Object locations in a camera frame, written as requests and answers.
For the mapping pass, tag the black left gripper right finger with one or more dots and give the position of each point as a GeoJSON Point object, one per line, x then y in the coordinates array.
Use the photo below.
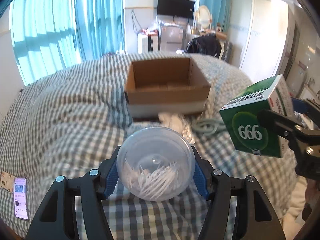
{"type": "Point", "coordinates": [255, 216]}

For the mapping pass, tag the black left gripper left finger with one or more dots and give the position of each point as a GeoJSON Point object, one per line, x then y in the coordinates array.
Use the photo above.
{"type": "Point", "coordinates": [56, 216]}

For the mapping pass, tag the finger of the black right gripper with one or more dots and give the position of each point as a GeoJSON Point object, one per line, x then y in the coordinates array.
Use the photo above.
{"type": "Point", "coordinates": [287, 127]}
{"type": "Point", "coordinates": [305, 106]}

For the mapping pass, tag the green 666 medicine box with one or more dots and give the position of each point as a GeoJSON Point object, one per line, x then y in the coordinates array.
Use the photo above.
{"type": "Point", "coordinates": [240, 116]}

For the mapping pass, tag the grey-green folding hanger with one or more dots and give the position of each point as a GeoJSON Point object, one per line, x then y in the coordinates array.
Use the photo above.
{"type": "Point", "coordinates": [208, 127]}

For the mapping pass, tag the white lace cloth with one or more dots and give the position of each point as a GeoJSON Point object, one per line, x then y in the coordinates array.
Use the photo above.
{"type": "Point", "coordinates": [177, 123]}

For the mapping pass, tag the clear cotton swab jar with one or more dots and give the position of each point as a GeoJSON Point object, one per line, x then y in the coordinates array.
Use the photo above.
{"type": "Point", "coordinates": [156, 163]}

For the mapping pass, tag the smartphone with lit screen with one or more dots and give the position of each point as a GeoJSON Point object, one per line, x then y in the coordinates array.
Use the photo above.
{"type": "Point", "coordinates": [20, 199]}

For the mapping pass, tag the small card on bed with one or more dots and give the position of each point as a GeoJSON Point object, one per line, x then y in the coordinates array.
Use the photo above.
{"type": "Point", "coordinates": [7, 181]}

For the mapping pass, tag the black clothes on chair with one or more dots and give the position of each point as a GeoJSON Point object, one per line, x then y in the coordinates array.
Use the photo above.
{"type": "Point", "coordinates": [206, 45]}

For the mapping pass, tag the brown cardboard box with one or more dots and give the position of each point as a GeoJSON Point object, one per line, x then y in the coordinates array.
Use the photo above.
{"type": "Point", "coordinates": [172, 85]}

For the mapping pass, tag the oval vanity mirror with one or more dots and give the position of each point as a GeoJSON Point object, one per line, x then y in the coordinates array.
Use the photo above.
{"type": "Point", "coordinates": [203, 18]}

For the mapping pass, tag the silver mini fridge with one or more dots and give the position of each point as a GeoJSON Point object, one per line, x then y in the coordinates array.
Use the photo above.
{"type": "Point", "coordinates": [171, 37]}

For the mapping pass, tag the teal right curtain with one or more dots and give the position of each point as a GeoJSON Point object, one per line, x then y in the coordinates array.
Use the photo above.
{"type": "Point", "coordinates": [216, 2]}

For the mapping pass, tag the white drawer cabinet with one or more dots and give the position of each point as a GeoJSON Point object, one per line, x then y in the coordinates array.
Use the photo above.
{"type": "Point", "coordinates": [147, 43]}

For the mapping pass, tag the teal window curtain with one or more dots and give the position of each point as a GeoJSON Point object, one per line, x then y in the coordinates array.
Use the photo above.
{"type": "Point", "coordinates": [52, 35]}

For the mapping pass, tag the black wall television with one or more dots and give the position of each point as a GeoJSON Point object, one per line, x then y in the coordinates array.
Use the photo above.
{"type": "Point", "coordinates": [176, 8]}

